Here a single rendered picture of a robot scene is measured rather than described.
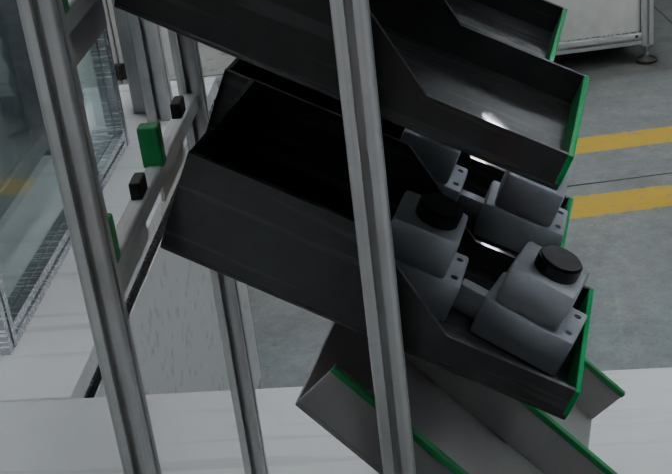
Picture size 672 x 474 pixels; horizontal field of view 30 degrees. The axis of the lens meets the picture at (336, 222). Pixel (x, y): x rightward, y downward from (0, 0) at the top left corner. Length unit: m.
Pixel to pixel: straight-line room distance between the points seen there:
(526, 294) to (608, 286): 2.55
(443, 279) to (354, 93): 0.17
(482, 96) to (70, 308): 1.02
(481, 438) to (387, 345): 0.22
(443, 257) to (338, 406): 0.12
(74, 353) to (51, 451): 0.21
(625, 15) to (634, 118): 0.58
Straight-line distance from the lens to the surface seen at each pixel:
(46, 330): 1.68
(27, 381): 1.58
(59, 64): 0.72
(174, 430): 1.43
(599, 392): 1.13
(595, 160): 4.08
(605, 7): 4.82
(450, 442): 0.94
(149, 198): 0.88
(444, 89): 0.79
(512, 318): 0.82
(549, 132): 0.79
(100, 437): 1.45
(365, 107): 0.70
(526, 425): 0.98
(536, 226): 0.96
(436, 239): 0.81
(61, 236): 1.86
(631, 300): 3.29
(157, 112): 2.32
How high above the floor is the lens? 1.66
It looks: 26 degrees down
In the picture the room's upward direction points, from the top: 7 degrees counter-clockwise
